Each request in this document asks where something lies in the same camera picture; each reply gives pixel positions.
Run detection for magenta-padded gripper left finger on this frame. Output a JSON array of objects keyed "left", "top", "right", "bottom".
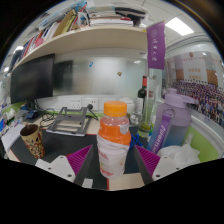
[{"left": 34, "top": 144, "right": 96, "bottom": 187}]

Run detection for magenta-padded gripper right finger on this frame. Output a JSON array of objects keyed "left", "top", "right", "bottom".
[{"left": 133, "top": 144, "right": 183, "bottom": 186}]

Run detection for large lilac water bottle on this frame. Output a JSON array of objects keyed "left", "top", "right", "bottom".
[{"left": 147, "top": 87, "right": 198, "bottom": 155}]

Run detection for white crumpled plastic bag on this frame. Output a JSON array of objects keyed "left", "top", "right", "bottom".
[{"left": 156, "top": 133, "right": 202, "bottom": 168}]

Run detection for black desk mat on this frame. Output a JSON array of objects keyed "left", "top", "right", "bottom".
[{"left": 10, "top": 125, "right": 149, "bottom": 191}]

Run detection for patterned brown cup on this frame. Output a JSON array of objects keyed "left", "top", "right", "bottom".
[{"left": 19, "top": 123, "right": 46, "bottom": 160}]

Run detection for grey laptop stand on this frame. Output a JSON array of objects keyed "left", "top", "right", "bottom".
[{"left": 45, "top": 106, "right": 93, "bottom": 137}]

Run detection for tall clear glass bottle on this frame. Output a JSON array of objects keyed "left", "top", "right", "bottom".
[{"left": 137, "top": 68, "right": 158, "bottom": 138}]

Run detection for orange-capped drink bottle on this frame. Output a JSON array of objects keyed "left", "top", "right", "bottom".
[{"left": 96, "top": 100, "right": 132, "bottom": 180}]

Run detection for white round jar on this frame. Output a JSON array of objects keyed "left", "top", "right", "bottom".
[{"left": 119, "top": 96, "right": 136, "bottom": 118}]

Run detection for dark wine bottle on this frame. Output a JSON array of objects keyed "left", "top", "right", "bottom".
[{"left": 136, "top": 75, "right": 149, "bottom": 115}]

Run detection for black computer monitor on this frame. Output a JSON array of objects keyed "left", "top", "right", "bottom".
[{"left": 9, "top": 53, "right": 56, "bottom": 105}]

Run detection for purple hanging flag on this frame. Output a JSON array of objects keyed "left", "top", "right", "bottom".
[{"left": 145, "top": 21, "right": 167, "bottom": 71}]

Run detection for rectangular ceiling light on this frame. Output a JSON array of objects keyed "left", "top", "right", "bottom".
[{"left": 165, "top": 16, "right": 195, "bottom": 37}]

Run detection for blue cable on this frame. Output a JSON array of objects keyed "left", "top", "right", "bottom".
[{"left": 129, "top": 133, "right": 145, "bottom": 150}]

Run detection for black power cable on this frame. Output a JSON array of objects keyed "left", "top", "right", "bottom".
[{"left": 34, "top": 99, "right": 64, "bottom": 128}]

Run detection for white wall power outlet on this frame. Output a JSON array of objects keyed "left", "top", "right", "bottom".
[{"left": 67, "top": 97, "right": 100, "bottom": 111}]

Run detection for group photo wall poster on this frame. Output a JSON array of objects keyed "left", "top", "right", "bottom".
[{"left": 164, "top": 50, "right": 224, "bottom": 128}]

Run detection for wall shelf with books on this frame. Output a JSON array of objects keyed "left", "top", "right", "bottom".
[{"left": 9, "top": 0, "right": 150, "bottom": 74}]

